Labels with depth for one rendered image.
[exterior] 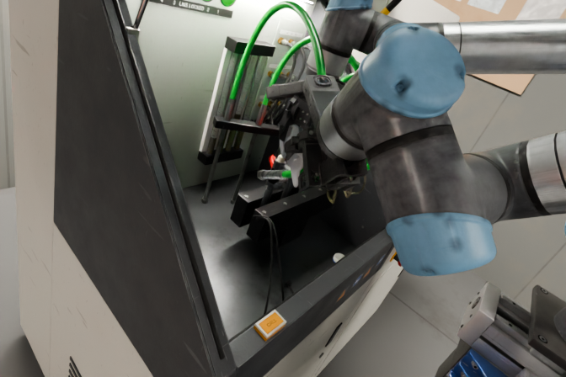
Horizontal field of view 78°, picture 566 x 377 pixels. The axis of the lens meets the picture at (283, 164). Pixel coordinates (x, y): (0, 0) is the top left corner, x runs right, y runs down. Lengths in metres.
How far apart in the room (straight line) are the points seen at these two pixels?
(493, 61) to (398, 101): 0.33
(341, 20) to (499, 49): 0.26
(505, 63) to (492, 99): 2.26
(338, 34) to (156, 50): 0.39
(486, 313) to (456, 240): 0.63
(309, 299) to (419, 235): 0.46
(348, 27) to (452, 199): 0.45
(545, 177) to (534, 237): 2.66
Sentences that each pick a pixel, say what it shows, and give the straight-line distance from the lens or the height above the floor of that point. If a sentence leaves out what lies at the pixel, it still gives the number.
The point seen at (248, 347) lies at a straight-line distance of 0.62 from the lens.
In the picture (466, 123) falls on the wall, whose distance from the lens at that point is 2.89.
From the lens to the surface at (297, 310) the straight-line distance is 0.69.
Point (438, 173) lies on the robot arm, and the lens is 0.29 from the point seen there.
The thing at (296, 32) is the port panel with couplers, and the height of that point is 1.33.
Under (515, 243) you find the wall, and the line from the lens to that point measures 3.06.
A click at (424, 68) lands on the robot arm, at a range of 0.29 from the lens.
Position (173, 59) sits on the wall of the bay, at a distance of 0.86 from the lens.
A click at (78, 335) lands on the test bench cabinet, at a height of 0.56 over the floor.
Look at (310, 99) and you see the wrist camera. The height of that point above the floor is 1.33.
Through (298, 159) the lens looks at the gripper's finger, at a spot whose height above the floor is 1.23.
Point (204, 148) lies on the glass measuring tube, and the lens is 1.03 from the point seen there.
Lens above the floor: 1.45
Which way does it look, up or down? 27 degrees down
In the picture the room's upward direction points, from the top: 21 degrees clockwise
